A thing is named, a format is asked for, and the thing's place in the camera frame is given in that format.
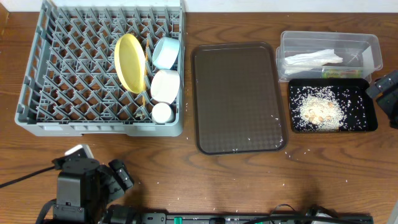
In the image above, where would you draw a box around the rice and shell waste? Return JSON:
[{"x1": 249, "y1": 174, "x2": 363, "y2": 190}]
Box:
[{"x1": 289, "y1": 86, "x2": 369, "y2": 132}]

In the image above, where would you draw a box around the green foil wrapper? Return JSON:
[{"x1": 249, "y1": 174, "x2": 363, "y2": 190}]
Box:
[{"x1": 322, "y1": 68, "x2": 363, "y2": 78}]

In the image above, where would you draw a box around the clear plastic bin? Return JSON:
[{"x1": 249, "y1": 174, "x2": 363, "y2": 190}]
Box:
[{"x1": 275, "y1": 31, "x2": 383, "y2": 82}]

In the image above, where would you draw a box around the white paper napkin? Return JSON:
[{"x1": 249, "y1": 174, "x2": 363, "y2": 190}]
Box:
[{"x1": 284, "y1": 49, "x2": 343, "y2": 67}]

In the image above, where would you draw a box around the black plastic bin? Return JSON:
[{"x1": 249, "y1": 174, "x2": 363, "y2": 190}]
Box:
[{"x1": 288, "y1": 78, "x2": 378, "y2": 133}]

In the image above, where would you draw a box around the light blue bowl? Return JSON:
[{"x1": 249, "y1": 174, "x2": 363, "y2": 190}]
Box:
[{"x1": 152, "y1": 37, "x2": 180, "y2": 69}]

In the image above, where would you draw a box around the black rail at table edge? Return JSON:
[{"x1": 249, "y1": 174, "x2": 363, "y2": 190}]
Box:
[{"x1": 99, "y1": 204, "x2": 374, "y2": 224}]

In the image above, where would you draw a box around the wooden chopstick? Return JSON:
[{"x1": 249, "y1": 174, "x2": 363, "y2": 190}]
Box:
[{"x1": 142, "y1": 37, "x2": 149, "y2": 108}]

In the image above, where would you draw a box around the white cup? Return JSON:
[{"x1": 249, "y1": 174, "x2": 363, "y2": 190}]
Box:
[{"x1": 152, "y1": 103, "x2": 175, "y2": 124}]

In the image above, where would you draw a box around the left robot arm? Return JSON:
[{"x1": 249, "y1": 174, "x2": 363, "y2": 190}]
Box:
[{"x1": 35, "y1": 156, "x2": 141, "y2": 223}]

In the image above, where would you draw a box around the dark brown serving tray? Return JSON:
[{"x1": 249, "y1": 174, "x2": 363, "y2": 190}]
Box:
[{"x1": 192, "y1": 42, "x2": 288, "y2": 155}]

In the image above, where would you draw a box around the yellow plate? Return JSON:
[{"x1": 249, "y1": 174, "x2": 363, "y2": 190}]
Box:
[{"x1": 114, "y1": 34, "x2": 146, "y2": 94}]

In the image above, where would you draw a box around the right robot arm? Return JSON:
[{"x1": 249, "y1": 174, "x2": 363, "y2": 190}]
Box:
[{"x1": 366, "y1": 70, "x2": 397, "y2": 129}]

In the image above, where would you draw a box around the grey dish rack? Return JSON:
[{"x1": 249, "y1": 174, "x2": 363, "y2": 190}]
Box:
[{"x1": 15, "y1": 1, "x2": 185, "y2": 137}]

